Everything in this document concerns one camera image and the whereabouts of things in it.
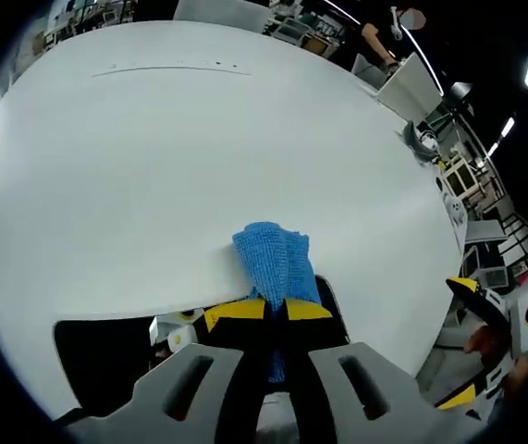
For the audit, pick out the dark grey device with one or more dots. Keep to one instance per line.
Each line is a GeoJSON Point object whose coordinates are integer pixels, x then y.
{"type": "Point", "coordinates": [418, 141]}

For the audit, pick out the white device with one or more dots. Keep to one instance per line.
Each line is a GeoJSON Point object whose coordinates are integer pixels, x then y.
{"type": "Point", "coordinates": [453, 203]}

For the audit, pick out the person's right hand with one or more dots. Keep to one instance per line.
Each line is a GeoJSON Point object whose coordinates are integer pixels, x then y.
{"type": "Point", "coordinates": [487, 340]}

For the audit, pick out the blue cleaning cloth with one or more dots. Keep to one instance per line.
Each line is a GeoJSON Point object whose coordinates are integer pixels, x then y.
{"type": "Point", "coordinates": [273, 263]}

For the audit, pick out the curved ceiling light strip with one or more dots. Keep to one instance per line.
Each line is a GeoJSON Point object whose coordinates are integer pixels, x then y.
{"type": "Point", "coordinates": [430, 69]}

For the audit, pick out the white office chair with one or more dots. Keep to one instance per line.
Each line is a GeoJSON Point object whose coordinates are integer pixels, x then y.
{"type": "Point", "coordinates": [222, 14]}

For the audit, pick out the white framed furniture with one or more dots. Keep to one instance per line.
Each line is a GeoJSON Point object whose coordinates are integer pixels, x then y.
{"type": "Point", "coordinates": [464, 176]}

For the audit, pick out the grey office chair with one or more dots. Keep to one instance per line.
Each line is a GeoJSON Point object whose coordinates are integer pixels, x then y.
{"type": "Point", "coordinates": [366, 69]}

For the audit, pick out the white upright board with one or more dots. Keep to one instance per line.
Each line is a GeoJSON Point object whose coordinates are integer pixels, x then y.
{"type": "Point", "coordinates": [411, 90]}

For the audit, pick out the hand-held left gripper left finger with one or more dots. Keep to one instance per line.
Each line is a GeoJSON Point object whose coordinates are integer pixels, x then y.
{"type": "Point", "coordinates": [199, 388]}

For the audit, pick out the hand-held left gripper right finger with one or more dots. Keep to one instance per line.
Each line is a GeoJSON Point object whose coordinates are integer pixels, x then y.
{"type": "Point", "coordinates": [360, 393]}

